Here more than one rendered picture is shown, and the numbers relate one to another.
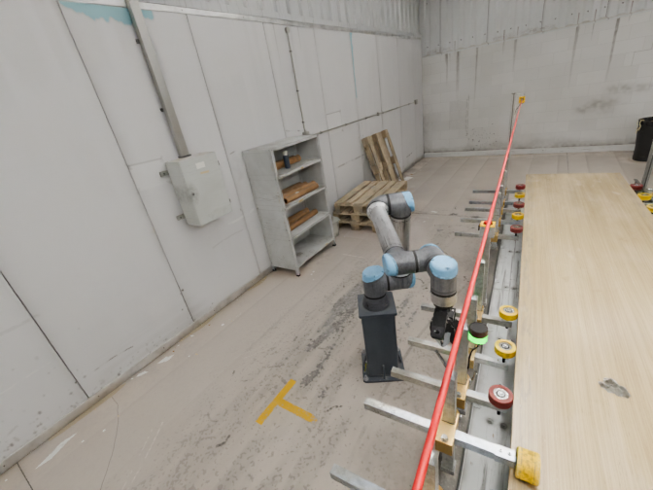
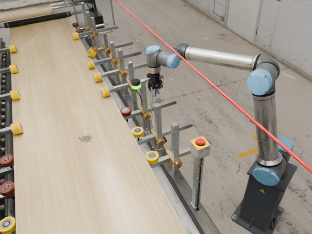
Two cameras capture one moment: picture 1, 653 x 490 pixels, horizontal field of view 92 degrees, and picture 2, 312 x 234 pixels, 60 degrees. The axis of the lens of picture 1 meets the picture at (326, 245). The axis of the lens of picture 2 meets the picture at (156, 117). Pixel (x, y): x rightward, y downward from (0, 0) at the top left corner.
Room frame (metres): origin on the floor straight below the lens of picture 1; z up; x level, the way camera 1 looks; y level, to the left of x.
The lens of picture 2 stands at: (1.83, -1.71, 2.12)
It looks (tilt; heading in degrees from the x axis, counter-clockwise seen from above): 39 degrees down; 125
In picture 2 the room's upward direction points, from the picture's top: 4 degrees counter-clockwise
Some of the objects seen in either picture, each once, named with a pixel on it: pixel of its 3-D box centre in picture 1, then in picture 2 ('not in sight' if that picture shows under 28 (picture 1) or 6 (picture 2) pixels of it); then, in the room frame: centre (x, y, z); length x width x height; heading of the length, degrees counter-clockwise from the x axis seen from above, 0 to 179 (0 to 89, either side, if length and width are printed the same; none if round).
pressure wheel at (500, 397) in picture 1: (499, 402); (126, 115); (0.75, -0.53, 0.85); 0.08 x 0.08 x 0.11
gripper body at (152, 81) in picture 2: (443, 312); (155, 79); (0.94, -0.40, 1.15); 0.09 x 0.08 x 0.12; 146
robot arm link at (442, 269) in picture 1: (443, 275); (153, 56); (0.93, -0.39, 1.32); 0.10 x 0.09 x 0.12; 176
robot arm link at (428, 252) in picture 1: (430, 260); (169, 59); (1.05, -0.39, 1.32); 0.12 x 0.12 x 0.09; 86
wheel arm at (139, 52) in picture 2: not in sight; (116, 57); (0.22, 0.03, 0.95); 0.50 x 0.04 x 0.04; 56
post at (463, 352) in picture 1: (462, 372); (144, 107); (0.86, -0.44, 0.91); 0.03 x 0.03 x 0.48; 56
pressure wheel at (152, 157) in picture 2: (507, 318); (152, 161); (1.16, -0.81, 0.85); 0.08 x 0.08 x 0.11
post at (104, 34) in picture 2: not in sight; (107, 55); (0.03, 0.13, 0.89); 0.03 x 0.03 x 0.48; 56
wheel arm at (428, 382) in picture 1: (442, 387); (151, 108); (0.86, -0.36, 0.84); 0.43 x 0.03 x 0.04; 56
